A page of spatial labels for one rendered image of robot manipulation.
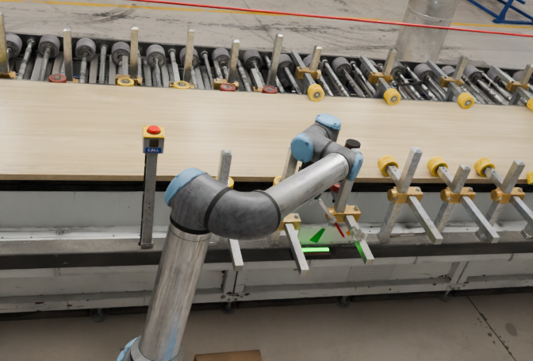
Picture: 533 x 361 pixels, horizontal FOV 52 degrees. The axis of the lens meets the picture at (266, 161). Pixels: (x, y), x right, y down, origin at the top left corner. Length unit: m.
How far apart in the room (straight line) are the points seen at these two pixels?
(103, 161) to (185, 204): 1.01
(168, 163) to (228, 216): 1.05
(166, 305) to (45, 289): 1.31
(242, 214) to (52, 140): 1.30
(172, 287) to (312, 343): 1.55
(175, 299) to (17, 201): 1.05
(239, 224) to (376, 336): 1.87
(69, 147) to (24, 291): 0.74
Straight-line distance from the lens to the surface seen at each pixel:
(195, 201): 1.31
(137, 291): 2.77
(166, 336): 1.57
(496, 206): 2.63
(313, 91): 2.93
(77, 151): 2.35
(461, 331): 3.30
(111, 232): 2.38
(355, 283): 3.02
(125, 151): 2.35
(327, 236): 2.33
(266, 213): 1.30
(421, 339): 3.15
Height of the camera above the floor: 2.23
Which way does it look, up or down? 34 degrees down
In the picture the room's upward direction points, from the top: 12 degrees clockwise
